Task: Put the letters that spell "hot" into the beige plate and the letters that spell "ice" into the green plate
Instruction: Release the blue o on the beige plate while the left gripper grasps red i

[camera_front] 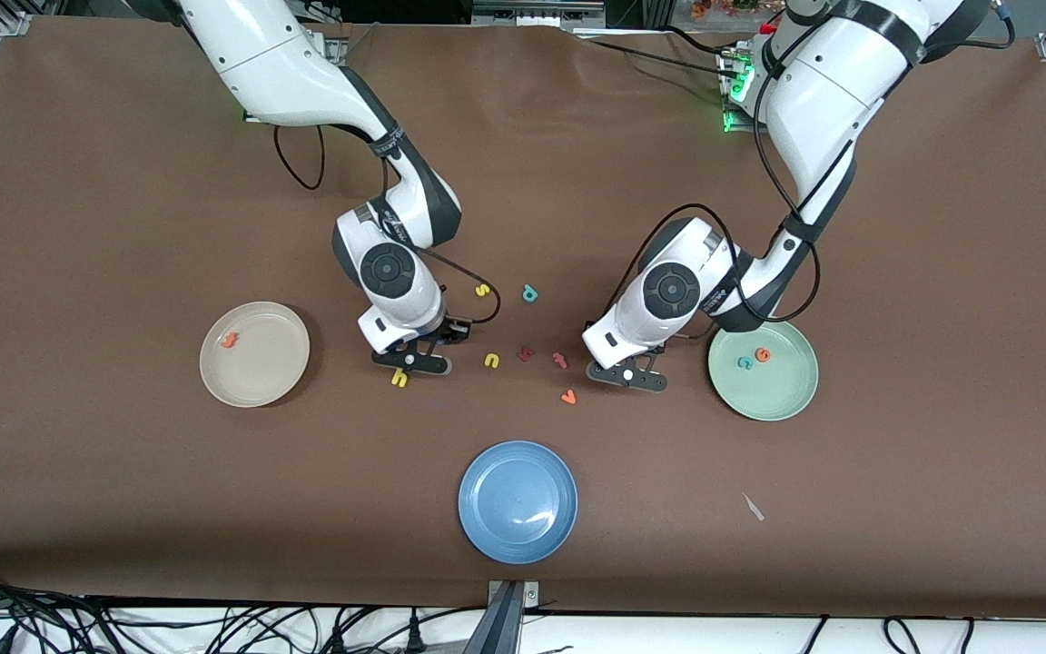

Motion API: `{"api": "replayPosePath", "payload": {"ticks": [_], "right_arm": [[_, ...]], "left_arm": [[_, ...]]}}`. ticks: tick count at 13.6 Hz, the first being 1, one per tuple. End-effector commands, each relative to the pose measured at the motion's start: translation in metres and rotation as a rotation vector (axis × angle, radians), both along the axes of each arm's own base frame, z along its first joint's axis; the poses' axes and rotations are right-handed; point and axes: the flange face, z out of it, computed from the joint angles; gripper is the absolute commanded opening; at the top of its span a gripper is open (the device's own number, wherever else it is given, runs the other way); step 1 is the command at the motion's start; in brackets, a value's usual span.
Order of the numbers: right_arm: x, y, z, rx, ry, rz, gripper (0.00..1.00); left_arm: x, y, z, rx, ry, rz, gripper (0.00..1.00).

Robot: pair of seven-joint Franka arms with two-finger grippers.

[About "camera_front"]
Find green round plate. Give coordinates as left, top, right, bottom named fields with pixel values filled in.
left=707, top=318, right=820, bottom=421

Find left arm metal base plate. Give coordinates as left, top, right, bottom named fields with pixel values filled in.
left=719, top=45, right=765, bottom=135

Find metal mount bracket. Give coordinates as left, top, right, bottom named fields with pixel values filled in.
left=488, top=580, right=540, bottom=609

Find black mount pole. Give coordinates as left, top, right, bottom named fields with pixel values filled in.
left=464, top=581, right=524, bottom=654

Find long black right arm cable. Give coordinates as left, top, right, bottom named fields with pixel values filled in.
left=272, top=124, right=327, bottom=193

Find orange dried flowers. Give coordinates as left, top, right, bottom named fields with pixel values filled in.
left=691, top=0, right=760, bottom=21

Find grey metal box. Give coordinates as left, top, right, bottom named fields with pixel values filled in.
left=471, top=0, right=606, bottom=27

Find black cable on table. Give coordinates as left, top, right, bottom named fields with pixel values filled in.
left=577, top=36, right=733, bottom=79
left=657, top=25, right=735, bottom=59

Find beige round plate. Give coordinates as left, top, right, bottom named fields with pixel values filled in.
left=199, top=301, right=311, bottom=408

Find blue round plate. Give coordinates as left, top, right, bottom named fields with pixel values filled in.
left=458, top=441, right=578, bottom=565

